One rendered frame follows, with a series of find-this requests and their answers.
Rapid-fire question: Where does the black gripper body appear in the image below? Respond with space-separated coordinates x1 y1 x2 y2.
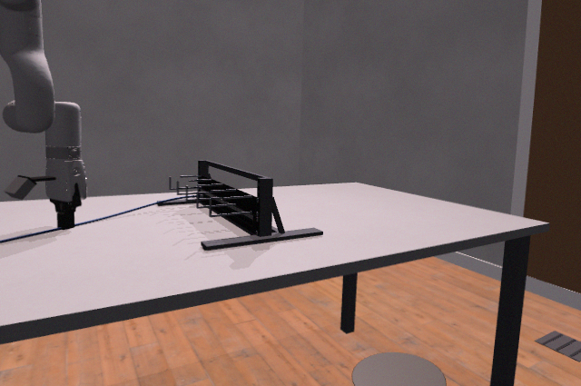
45 157 87 202

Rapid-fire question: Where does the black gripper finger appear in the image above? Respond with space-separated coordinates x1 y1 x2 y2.
50 199 63 228
61 183 82 230

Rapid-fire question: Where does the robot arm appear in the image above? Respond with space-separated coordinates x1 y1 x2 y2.
0 0 82 200

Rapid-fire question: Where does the dark grey rack with patch panel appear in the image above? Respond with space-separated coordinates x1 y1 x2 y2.
157 160 323 251

